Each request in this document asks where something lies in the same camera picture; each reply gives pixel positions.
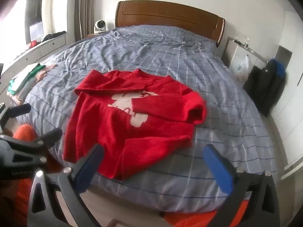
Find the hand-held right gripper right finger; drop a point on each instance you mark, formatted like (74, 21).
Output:
(220, 170)

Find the wooden headboard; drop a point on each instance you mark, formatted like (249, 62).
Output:
(165, 14)

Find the white sheer curtain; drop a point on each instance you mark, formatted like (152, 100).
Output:
(50, 4)

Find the small red cloth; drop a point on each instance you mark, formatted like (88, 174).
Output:
(33, 44)

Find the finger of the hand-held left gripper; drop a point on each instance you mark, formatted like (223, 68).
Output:
(16, 112)
(47, 138)

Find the window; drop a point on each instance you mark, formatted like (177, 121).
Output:
(23, 11)

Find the white dresser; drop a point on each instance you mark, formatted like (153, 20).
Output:
(236, 54)

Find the small bottle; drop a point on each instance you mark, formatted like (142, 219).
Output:
(247, 43)

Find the white window bench cabinet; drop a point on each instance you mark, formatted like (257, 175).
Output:
(49, 46)

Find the white plastic bag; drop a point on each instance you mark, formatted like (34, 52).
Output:
(243, 69)

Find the red knit sweater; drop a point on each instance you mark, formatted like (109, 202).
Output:
(106, 127)

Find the grey checked duvet bed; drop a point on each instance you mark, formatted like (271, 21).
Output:
(165, 59)

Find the white round fan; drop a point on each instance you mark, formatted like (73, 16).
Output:
(100, 26)

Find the beige curtain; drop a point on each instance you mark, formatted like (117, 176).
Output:
(85, 7)

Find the pink cloth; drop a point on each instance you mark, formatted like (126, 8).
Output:
(46, 72)

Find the white wardrobe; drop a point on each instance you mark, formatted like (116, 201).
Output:
(291, 123)

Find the dark clothes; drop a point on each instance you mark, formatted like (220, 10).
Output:
(54, 35)

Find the person's orange fuzzy clothing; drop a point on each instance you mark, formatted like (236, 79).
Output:
(23, 132)

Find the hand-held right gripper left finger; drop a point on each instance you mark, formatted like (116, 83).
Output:
(90, 167)

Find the wooden nightstand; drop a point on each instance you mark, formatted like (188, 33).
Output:
(91, 35)

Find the stack of folded clothes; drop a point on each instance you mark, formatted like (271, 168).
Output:
(23, 78)

